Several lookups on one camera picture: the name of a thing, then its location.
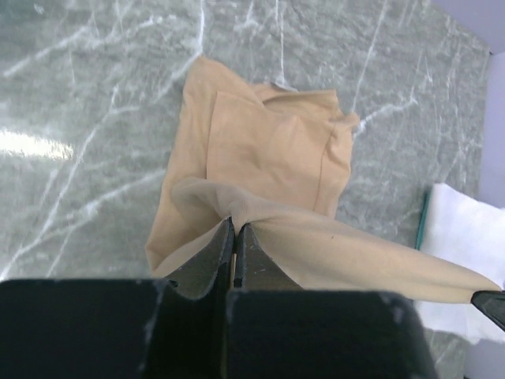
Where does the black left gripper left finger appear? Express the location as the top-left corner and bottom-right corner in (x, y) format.
(1, 220), (234, 378)

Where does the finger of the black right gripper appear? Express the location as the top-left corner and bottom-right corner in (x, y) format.
(471, 291), (505, 331)

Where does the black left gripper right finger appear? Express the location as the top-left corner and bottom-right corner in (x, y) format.
(226, 226), (437, 378)

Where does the beige t shirt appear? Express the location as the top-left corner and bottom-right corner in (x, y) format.
(145, 56), (497, 303)

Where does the folded white t shirt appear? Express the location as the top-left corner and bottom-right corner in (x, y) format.
(415, 183), (504, 344)

